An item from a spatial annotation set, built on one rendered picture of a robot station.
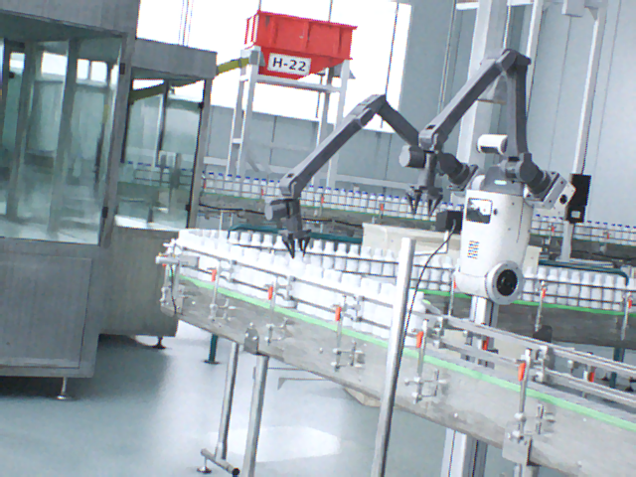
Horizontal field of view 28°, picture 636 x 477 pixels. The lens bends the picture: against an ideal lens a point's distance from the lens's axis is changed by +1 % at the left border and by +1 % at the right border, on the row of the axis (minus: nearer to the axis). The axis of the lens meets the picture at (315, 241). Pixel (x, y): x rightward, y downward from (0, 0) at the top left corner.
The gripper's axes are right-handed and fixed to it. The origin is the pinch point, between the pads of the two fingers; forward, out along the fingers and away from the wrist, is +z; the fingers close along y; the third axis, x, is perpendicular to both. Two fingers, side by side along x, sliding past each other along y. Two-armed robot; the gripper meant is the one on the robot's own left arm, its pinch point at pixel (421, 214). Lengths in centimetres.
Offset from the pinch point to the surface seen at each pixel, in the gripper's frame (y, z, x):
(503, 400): -21, 45, -78
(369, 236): 239, 31, 398
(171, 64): 138, -73, 539
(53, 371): 8, 123, 350
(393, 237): 231, 28, 357
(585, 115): 479, -82, 468
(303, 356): -21, 53, 27
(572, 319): 191, 47, 132
